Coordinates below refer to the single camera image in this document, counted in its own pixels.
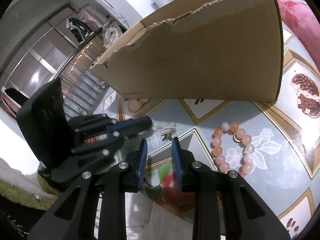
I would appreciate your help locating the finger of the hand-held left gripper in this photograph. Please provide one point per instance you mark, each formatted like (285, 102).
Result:
(95, 152)
(135, 126)

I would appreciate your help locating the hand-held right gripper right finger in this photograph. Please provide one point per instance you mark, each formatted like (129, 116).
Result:
(176, 165)

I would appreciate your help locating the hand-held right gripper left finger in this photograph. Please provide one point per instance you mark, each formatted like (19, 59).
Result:
(142, 160)

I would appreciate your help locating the silver earrings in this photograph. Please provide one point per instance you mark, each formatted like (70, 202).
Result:
(168, 129)

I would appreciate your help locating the brown cardboard box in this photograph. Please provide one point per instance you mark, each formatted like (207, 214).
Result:
(200, 55)

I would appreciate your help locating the stair railing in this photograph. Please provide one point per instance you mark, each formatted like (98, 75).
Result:
(82, 80)

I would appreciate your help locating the brown wardrobe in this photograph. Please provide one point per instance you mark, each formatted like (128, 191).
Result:
(37, 62)

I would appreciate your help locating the white fluffy garment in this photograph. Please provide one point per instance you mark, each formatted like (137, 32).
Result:
(155, 220)

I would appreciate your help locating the green rug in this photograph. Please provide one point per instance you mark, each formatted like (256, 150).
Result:
(20, 195)

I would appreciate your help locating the white patterned cloth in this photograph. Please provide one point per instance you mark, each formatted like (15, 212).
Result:
(112, 33)

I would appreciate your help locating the black white hanging jacket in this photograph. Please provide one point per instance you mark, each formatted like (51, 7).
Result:
(77, 28)

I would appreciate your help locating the fruit print tablecloth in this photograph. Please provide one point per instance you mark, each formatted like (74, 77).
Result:
(275, 155)

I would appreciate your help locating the pink hanging garment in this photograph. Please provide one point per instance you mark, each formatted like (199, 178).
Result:
(88, 15)

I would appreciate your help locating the pink floral blanket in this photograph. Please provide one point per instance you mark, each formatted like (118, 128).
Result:
(295, 10)

